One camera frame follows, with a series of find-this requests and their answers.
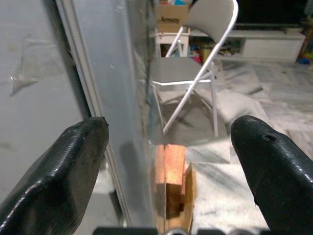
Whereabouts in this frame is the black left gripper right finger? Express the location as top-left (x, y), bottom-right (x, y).
top-left (230, 115), bottom-right (313, 235)

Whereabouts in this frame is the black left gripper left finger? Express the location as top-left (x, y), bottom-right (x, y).
top-left (0, 117), bottom-right (110, 235)

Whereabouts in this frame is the grey fridge door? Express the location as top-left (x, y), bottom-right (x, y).
top-left (0, 0), bottom-right (130, 235)

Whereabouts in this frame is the grey small fridge body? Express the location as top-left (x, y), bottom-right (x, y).
top-left (70, 0), bottom-right (159, 231)

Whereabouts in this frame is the colourful toy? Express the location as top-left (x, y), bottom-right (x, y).
top-left (296, 34), bottom-right (313, 66)

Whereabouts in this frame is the white TV cabinet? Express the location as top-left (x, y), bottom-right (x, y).
top-left (190, 23), bottom-right (306, 63)

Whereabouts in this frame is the yellow pot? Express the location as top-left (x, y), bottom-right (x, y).
top-left (199, 44), bottom-right (215, 63)

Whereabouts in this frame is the white folding chair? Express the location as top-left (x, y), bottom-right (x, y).
top-left (150, 0), bottom-right (239, 138)

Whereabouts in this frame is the black television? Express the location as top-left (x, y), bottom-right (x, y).
top-left (236, 0), bottom-right (313, 25)

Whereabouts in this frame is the small white table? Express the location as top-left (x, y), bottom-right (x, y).
top-left (155, 26), bottom-right (191, 58)

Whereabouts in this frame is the brown printed cardboard box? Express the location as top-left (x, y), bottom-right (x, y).
top-left (154, 0), bottom-right (194, 34)

